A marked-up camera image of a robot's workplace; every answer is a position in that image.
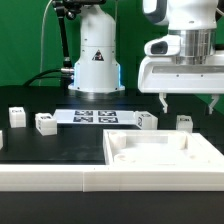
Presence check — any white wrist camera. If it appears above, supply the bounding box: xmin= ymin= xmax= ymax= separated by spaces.
xmin=144 ymin=35 xmax=181 ymax=56

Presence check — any white cable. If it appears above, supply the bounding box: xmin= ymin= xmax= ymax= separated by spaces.
xmin=38 ymin=0 xmax=54 ymax=87

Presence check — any black cable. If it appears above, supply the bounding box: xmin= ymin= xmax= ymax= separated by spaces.
xmin=22 ymin=68 xmax=68 ymax=88

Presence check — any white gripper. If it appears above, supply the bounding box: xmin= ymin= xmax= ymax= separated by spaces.
xmin=138 ymin=54 xmax=224 ymax=114

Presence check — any white fence obstacle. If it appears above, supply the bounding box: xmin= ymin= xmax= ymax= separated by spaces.
xmin=0 ymin=162 xmax=224 ymax=192

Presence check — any white sheet with tags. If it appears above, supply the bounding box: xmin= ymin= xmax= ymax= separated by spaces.
xmin=53 ymin=109 xmax=136 ymax=125

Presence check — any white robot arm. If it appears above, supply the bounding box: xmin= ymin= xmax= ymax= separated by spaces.
xmin=69 ymin=0 xmax=224 ymax=102

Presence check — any white square tabletop part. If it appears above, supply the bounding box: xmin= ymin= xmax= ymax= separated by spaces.
xmin=103 ymin=130 xmax=224 ymax=166

